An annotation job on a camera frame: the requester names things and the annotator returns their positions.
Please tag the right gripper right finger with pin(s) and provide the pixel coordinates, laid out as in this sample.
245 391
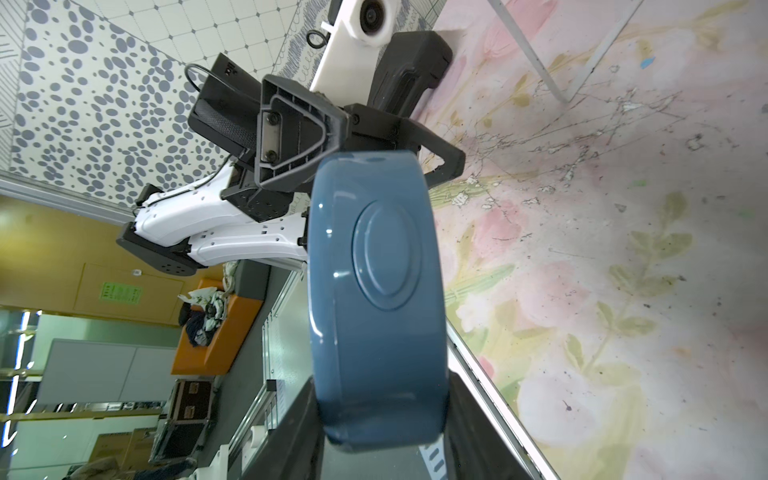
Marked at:
474 449

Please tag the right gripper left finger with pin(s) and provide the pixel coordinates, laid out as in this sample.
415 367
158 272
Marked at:
295 449

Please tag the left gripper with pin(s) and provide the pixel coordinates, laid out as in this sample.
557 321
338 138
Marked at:
277 133

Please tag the blue round alarm clock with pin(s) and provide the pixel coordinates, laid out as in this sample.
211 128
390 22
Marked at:
376 303

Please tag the white two-tier shelf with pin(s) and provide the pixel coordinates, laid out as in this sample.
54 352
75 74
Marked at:
564 40

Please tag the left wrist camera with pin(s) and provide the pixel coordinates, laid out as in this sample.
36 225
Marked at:
358 32

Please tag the aluminium mounting rail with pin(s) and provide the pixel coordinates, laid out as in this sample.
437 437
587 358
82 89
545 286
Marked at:
286 367

